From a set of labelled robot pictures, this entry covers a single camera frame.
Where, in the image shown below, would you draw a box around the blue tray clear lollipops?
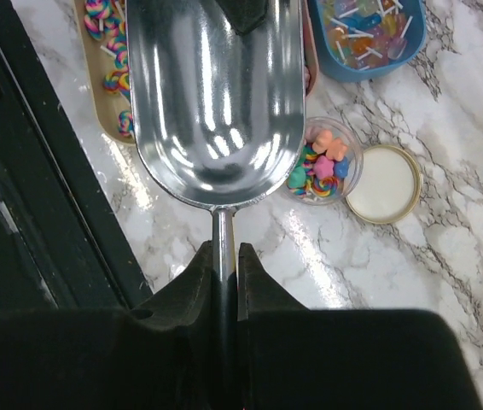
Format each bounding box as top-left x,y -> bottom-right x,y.
307,0 -> 426,83

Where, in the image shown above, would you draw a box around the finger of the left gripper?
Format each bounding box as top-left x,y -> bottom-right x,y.
218,0 -> 269,34

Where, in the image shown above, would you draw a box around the clear glass jar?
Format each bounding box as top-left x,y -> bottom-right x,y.
282,117 -> 364,205

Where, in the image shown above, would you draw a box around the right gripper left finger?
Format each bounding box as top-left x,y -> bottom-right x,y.
0,242 -> 212,409

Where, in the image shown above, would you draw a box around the beige tray rainbow lollipops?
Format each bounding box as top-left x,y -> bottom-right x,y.
73,1 -> 135,145

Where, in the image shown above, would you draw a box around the silver metal scoop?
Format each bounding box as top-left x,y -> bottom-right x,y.
125,1 -> 306,409

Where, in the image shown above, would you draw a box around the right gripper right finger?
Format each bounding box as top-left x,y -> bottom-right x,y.
238,243 -> 482,409

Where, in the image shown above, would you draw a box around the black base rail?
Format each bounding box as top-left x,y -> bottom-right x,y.
0,1 -> 152,310

